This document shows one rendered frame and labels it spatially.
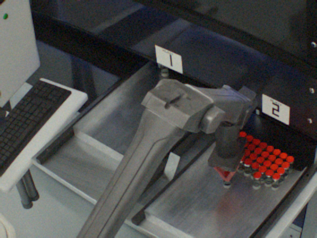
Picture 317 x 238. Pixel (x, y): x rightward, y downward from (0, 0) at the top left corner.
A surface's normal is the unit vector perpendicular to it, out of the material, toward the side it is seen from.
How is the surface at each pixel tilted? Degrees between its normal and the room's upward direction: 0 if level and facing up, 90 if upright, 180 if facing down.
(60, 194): 0
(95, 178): 0
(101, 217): 42
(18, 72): 90
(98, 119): 0
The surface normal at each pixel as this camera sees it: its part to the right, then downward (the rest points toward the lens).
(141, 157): -0.26, -0.07
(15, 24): 0.86, 0.30
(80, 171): -0.08, -0.72
